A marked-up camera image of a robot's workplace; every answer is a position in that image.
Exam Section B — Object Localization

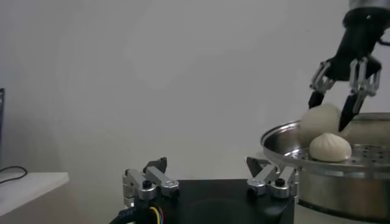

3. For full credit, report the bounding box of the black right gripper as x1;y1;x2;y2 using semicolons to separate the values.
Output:
307;7;390;133

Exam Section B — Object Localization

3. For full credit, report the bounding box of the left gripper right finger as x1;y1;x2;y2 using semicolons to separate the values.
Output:
245;156;299;200

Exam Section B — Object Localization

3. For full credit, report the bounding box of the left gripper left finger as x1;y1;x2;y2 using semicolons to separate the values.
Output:
122;156;180;208

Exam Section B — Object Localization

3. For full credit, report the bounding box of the white steamed baozi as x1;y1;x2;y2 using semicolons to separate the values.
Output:
309;132;353;163
299;102;347;144

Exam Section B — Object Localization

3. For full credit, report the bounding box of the stainless steel steamer basket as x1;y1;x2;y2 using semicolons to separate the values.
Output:
260;111;390;223

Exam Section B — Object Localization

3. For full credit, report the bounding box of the cream electric cooker base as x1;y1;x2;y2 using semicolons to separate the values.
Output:
294;202;390;224

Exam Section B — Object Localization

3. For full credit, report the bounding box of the white side table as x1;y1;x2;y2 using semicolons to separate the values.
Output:
0;172;70;217

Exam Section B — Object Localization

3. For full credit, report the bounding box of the dark monitor edge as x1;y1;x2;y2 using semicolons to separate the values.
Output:
0;88;5;159

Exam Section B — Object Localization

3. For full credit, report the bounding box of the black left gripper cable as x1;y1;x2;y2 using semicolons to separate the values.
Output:
108;206;165;224

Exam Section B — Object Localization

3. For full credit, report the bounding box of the black looped cable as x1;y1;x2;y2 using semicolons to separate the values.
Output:
0;166;28;185

